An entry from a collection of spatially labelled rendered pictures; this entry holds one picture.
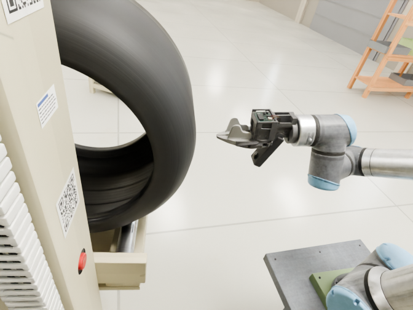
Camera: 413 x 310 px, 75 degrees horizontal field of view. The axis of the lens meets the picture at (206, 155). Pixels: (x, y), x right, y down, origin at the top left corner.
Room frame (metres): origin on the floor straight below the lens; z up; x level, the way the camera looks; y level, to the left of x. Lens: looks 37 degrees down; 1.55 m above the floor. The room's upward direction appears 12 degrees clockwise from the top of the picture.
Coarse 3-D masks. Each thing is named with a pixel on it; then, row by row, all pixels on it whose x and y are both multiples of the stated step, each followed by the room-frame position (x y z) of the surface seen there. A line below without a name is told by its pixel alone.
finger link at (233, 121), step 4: (232, 120) 0.65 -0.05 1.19; (236, 120) 0.65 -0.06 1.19; (228, 124) 0.65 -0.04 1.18; (232, 124) 0.65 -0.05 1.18; (236, 124) 0.65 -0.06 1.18; (240, 124) 0.65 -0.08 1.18; (244, 124) 0.66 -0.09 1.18; (228, 128) 0.64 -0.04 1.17; (244, 128) 0.65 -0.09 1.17; (248, 128) 0.66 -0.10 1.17; (220, 132) 0.64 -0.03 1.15; (224, 132) 0.64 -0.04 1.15; (228, 132) 0.64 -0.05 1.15
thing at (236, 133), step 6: (234, 126) 0.61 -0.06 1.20; (234, 132) 0.61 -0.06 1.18; (240, 132) 0.61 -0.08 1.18; (246, 132) 0.62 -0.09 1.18; (222, 138) 0.61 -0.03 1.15; (228, 138) 0.61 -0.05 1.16; (234, 138) 0.61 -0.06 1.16; (240, 138) 0.62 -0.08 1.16; (246, 138) 0.62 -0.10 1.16; (234, 144) 0.60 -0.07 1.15
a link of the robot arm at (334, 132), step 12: (324, 120) 0.67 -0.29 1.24; (336, 120) 0.67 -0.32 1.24; (348, 120) 0.68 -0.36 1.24; (324, 132) 0.64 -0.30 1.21; (336, 132) 0.65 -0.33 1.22; (348, 132) 0.65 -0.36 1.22; (312, 144) 0.64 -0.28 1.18; (324, 144) 0.64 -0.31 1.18; (336, 144) 0.64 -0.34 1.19; (348, 144) 0.66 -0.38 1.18
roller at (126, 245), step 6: (132, 222) 0.46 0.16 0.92; (120, 228) 0.44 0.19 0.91; (126, 228) 0.43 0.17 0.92; (132, 228) 0.44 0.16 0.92; (120, 234) 0.41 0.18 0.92; (126, 234) 0.41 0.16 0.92; (132, 234) 0.42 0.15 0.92; (120, 240) 0.40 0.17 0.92; (126, 240) 0.40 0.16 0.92; (132, 240) 0.40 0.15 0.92; (120, 246) 0.38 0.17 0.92; (126, 246) 0.38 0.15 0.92; (132, 246) 0.39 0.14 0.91; (120, 252) 0.36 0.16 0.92; (126, 252) 0.37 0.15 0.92; (132, 252) 0.38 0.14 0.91
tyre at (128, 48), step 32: (64, 0) 0.42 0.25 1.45; (96, 0) 0.46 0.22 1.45; (128, 0) 0.59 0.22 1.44; (64, 32) 0.39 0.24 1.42; (96, 32) 0.41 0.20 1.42; (128, 32) 0.45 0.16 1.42; (160, 32) 0.58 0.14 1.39; (64, 64) 0.38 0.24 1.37; (96, 64) 0.39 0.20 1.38; (128, 64) 0.41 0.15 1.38; (160, 64) 0.45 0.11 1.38; (128, 96) 0.40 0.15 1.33; (160, 96) 0.43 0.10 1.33; (192, 96) 0.61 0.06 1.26; (160, 128) 0.42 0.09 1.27; (192, 128) 0.47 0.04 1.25; (96, 160) 0.64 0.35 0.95; (128, 160) 0.66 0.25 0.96; (160, 160) 0.42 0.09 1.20; (96, 192) 0.54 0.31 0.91; (128, 192) 0.54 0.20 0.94; (160, 192) 0.42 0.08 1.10; (96, 224) 0.39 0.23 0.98
